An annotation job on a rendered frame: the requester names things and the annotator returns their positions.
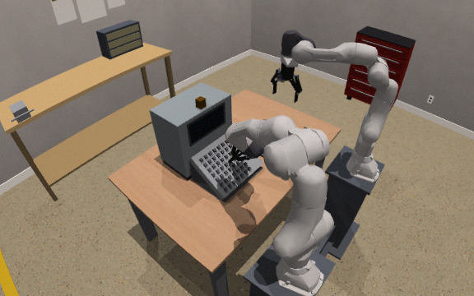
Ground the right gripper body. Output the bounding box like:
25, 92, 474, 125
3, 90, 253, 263
281, 63, 295, 79

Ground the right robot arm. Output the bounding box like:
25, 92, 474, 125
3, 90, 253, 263
281, 30, 398, 183

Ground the grey cabinet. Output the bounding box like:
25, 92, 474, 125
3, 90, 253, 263
150, 82, 264, 202

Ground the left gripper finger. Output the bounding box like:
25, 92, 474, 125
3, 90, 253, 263
229, 152, 250, 163
228, 146, 239, 162

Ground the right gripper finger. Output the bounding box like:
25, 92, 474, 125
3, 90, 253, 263
287, 75, 302, 102
271, 68, 281, 94

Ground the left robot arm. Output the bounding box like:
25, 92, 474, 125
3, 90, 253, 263
225, 115, 334, 296

